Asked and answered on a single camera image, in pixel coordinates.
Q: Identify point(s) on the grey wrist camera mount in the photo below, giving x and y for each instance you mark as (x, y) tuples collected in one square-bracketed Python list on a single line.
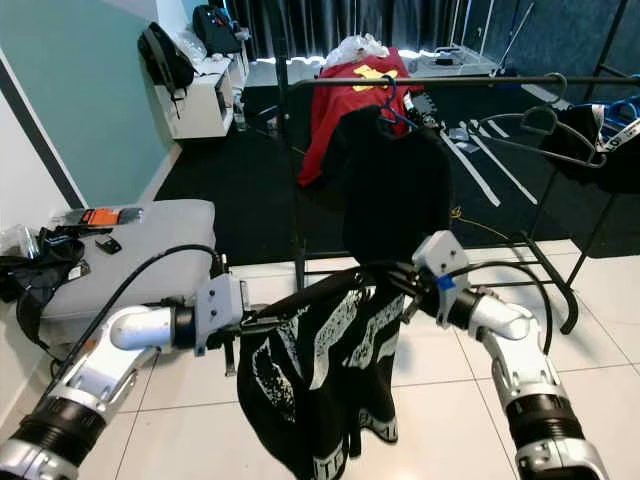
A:
[(218, 305), (440, 258)]

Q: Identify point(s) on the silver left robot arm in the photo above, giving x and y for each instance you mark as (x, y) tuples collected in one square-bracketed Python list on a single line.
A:
[(100, 380)]

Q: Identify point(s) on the plain black t-shirt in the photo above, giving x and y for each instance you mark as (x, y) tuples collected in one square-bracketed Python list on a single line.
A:
[(395, 190)]

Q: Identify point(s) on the dark curtain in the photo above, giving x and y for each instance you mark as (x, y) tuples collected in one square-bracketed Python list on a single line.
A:
[(320, 20)]

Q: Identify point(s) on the black metal clothes rack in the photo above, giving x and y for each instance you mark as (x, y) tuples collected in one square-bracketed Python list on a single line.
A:
[(460, 80)]

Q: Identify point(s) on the dark grey clothes hanger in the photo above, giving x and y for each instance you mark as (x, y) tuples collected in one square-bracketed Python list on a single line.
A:
[(532, 112)]

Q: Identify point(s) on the black backpack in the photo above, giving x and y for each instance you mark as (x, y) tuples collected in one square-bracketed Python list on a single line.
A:
[(165, 58)]

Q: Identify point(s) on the black floor mat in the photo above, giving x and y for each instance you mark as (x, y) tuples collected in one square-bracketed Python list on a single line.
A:
[(240, 190)]

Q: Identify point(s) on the orange black flat pack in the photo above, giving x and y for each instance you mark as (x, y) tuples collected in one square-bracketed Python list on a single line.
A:
[(105, 216)]

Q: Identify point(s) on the blue plastic hanger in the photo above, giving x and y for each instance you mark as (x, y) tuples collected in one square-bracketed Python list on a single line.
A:
[(622, 108), (390, 117)]

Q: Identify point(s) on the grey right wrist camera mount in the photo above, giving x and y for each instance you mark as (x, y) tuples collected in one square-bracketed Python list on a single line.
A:
[(440, 258)]

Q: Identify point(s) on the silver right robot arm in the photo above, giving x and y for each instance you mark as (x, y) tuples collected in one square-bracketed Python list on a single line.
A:
[(520, 370)]

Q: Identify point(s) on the black white-print garment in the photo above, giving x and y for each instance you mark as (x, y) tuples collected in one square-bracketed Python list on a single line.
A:
[(300, 410)]

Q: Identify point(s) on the black shorts white waistband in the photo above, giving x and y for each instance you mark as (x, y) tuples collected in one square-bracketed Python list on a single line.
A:
[(620, 160)]

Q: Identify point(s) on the low white shelf unit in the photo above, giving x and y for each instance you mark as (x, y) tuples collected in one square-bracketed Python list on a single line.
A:
[(200, 105)]

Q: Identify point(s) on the yellow cloth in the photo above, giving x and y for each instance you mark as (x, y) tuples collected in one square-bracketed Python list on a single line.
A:
[(370, 77)]

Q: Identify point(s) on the white plastic bag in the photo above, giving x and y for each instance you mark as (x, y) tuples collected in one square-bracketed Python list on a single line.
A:
[(355, 48)]

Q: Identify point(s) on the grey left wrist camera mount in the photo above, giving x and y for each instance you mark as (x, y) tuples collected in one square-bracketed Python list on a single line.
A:
[(218, 305)]

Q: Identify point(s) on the small black key fob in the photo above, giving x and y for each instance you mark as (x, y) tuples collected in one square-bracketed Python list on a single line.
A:
[(108, 244)]

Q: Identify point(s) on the grey padded ottoman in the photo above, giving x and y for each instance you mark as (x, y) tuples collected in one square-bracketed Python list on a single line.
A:
[(150, 260)]

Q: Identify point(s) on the red cloth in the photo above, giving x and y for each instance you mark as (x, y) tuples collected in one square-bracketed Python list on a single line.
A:
[(325, 125)]

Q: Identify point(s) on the black bag red detail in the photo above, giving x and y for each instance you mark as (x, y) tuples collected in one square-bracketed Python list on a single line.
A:
[(215, 30)]

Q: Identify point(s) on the blue head mop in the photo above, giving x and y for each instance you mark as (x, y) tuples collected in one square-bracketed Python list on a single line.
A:
[(502, 65)]

